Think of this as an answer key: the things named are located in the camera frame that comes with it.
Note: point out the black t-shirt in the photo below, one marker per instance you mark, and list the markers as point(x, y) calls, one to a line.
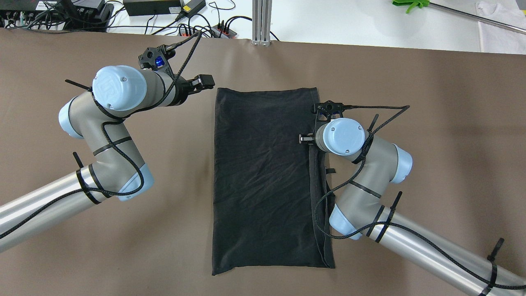
point(266, 183)

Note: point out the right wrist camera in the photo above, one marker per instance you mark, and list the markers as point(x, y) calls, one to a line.
point(327, 111)

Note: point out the aluminium frame post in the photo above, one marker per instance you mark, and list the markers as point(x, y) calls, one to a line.
point(261, 19)

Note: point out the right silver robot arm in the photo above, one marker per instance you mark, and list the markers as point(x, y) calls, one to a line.
point(358, 212)

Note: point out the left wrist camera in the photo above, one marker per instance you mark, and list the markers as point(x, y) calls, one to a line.
point(156, 58)

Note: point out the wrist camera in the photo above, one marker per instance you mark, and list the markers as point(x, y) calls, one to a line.
point(327, 111)
point(156, 58)

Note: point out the green handled tool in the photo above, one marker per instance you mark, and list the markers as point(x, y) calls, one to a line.
point(411, 4)

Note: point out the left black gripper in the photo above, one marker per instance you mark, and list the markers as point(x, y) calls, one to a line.
point(179, 91)

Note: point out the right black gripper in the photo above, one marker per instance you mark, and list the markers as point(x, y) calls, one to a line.
point(306, 139)

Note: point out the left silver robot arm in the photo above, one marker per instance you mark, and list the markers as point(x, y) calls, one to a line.
point(86, 147)

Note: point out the black power adapter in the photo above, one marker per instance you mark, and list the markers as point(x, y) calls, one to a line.
point(152, 7)

